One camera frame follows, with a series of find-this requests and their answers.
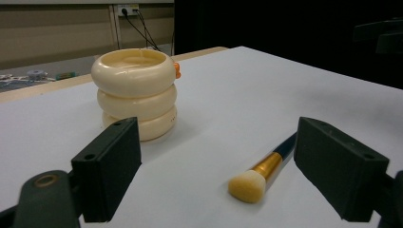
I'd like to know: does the cream ringed holder cup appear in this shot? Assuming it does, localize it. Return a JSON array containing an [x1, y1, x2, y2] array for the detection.
[[90, 47, 182, 143]]

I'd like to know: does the green flat item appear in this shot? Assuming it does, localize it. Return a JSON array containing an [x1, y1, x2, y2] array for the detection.
[[55, 71, 77, 81]]

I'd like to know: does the makeup brush with gold ferrule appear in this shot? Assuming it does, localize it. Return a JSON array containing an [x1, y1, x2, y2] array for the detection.
[[227, 132, 298, 204]]

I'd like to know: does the black cable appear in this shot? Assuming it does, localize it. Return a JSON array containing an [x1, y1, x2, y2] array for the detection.
[[121, 9, 160, 51], [135, 9, 161, 51]]

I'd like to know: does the grey round device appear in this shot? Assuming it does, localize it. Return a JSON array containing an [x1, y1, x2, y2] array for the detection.
[[26, 69, 48, 82]]

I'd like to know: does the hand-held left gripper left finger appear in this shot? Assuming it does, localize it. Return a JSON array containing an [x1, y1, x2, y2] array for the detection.
[[70, 116, 143, 223]]

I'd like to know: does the white wall socket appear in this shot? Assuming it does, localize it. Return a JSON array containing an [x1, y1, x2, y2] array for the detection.
[[117, 4, 140, 17]]

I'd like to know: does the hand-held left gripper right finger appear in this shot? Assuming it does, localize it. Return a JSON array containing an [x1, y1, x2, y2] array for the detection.
[[293, 116, 391, 223]]

